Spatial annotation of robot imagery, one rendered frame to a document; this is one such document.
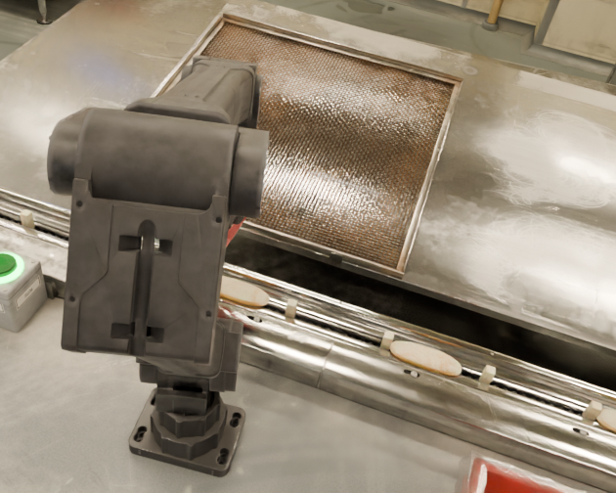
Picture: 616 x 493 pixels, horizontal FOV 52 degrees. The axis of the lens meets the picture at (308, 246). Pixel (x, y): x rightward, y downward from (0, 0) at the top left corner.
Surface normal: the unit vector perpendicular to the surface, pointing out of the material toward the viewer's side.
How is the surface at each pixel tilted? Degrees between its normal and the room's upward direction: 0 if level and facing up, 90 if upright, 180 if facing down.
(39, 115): 0
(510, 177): 10
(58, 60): 0
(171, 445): 90
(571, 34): 90
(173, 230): 56
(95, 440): 0
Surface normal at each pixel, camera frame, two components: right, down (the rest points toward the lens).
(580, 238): 0.08, -0.62
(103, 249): 0.06, 0.15
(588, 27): -0.30, 0.61
